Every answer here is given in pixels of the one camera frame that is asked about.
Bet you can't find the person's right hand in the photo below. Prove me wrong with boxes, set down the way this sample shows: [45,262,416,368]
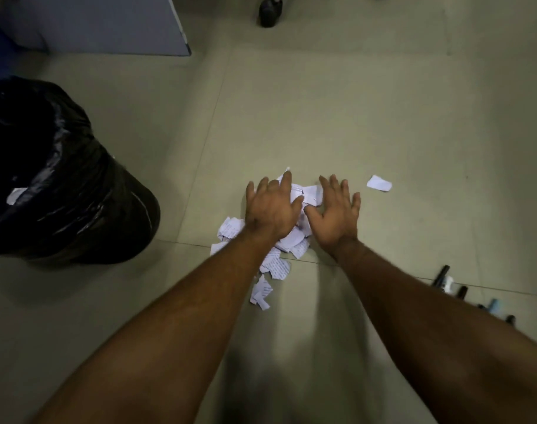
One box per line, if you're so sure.
[304,174,362,256]

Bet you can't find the person's left hand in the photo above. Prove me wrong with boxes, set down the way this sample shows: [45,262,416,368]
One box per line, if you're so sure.
[245,170,305,240]

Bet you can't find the pile of torn paper scraps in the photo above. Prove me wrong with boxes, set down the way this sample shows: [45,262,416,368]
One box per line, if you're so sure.
[209,167,324,311]

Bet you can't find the person's left forearm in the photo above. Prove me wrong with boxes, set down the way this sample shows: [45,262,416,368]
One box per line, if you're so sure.
[30,227,291,424]

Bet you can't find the person's right forearm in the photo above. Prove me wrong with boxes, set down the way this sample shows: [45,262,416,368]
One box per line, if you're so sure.
[328,237,537,424]

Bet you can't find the single white paper piece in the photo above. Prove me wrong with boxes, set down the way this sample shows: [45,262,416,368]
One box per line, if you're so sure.
[366,174,393,192]

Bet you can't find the long black marker pen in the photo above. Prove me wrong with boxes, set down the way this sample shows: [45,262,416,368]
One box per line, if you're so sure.
[431,265,451,288]

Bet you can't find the black chair caster wheel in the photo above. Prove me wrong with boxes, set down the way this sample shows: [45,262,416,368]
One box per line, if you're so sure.
[258,0,283,29]

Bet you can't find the black trash bag bin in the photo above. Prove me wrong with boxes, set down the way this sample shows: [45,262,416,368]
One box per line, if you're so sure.
[0,76,161,265]

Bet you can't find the grey partition panel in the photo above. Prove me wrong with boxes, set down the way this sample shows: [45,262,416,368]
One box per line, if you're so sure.
[3,0,192,57]

